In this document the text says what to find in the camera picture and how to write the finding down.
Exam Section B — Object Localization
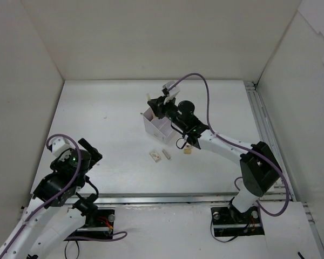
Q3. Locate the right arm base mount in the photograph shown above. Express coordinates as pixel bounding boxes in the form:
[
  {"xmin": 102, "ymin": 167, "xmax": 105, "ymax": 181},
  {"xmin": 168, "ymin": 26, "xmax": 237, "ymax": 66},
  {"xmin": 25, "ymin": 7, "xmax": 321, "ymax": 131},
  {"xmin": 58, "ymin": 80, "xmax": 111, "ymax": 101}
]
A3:
[{"xmin": 211, "ymin": 206, "xmax": 265, "ymax": 242}]

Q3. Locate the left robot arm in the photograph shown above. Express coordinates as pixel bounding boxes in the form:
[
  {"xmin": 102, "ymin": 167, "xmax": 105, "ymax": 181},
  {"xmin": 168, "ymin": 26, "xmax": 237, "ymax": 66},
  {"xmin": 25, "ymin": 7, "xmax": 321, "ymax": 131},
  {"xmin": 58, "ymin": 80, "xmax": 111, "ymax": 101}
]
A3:
[{"xmin": 0, "ymin": 134, "xmax": 103, "ymax": 258}]

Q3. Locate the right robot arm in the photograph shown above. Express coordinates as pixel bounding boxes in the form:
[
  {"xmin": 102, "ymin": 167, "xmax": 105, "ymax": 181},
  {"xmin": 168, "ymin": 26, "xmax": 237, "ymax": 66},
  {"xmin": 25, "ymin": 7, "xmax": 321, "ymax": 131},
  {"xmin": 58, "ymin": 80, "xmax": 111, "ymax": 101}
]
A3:
[{"xmin": 147, "ymin": 96, "xmax": 281, "ymax": 222}]

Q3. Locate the white three-compartment organizer box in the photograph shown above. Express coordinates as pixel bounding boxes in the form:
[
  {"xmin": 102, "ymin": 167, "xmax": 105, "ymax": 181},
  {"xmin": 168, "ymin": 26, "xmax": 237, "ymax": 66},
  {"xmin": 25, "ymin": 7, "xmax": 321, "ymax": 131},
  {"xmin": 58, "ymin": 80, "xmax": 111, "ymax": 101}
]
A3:
[{"xmin": 143, "ymin": 108, "xmax": 177, "ymax": 144}]

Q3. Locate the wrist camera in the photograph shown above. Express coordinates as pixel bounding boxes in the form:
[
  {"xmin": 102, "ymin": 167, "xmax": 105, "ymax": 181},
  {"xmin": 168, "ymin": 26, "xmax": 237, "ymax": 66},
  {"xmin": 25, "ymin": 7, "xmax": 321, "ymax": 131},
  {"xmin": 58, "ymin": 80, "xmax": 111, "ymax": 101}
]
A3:
[
  {"xmin": 48, "ymin": 137, "xmax": 71, "ymax": 158},
  {"xmin": 162, "ymin": 81, "xmax": 180, "ymax": 104}
]

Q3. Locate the white eraser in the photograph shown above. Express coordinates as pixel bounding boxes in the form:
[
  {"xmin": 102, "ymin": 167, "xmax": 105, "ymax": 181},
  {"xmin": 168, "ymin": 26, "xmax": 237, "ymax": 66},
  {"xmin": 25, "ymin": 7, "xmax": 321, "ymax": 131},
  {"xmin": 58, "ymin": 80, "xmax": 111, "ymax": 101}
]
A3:
[{"xmin": 162, "ymin": 149, "xmax": 171, "ymax": 160}]

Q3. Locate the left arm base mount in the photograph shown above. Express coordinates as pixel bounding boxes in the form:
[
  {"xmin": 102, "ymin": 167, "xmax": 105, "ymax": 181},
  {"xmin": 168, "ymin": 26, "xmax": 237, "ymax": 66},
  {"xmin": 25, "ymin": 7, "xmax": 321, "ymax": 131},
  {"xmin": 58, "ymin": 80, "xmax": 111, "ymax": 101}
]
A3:
[{"xmin": 68, "ymin": 193, "xmax": 115, "ymax": 241}]

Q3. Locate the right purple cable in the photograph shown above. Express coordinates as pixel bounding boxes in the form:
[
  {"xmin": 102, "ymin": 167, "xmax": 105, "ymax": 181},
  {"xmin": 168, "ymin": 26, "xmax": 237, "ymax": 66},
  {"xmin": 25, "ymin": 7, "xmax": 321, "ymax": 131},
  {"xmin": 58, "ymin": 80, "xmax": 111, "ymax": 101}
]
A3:
[{"xmin": 170, "ymin": 72, "xmax": 290, "ymax": 217}]

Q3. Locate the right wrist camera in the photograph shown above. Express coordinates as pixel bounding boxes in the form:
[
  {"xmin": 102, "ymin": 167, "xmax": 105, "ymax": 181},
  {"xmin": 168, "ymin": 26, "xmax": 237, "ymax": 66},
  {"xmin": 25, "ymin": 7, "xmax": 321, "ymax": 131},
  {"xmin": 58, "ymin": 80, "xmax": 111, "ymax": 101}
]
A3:
[{"xmin": 162, "ymin": 81, "xmax": 180, "ymax": 104}]

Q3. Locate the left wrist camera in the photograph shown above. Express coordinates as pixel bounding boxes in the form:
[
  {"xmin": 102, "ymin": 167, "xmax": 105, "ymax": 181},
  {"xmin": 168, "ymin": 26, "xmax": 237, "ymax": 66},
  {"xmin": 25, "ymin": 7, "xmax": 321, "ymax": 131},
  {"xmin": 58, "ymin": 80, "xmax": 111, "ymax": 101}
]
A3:
[{"xmin": 48, "ymin": 137, "xmax": 71, "ymax": 158}]

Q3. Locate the staples box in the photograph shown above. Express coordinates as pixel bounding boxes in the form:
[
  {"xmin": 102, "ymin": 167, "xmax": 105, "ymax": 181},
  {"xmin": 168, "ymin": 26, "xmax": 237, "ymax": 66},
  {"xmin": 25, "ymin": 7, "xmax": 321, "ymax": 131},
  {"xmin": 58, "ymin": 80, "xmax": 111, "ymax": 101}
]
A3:
[{"xmin": 149, "ymin": 150, "xmax": 161, "ymax": 162}]

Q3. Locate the aluminium frame rail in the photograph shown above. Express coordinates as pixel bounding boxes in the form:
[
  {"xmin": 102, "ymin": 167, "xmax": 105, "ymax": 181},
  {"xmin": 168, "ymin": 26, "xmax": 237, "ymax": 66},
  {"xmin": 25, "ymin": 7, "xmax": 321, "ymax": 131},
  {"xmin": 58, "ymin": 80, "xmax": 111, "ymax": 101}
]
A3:
[{"xmin": 244, "ymin": 81, "xmax": 324, "ymax": 258}]

